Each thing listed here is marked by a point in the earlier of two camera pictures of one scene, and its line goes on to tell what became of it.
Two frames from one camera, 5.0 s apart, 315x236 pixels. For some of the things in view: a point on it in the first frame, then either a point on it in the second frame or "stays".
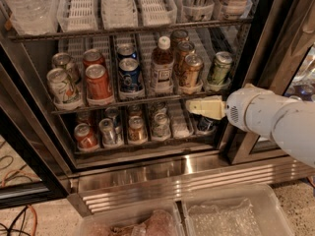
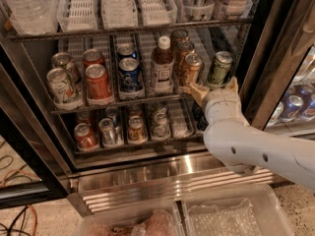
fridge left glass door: (33, 165) stays
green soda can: (220, 68) stays
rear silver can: (63, 60) stays
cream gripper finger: (212, 106) → (198, 92)
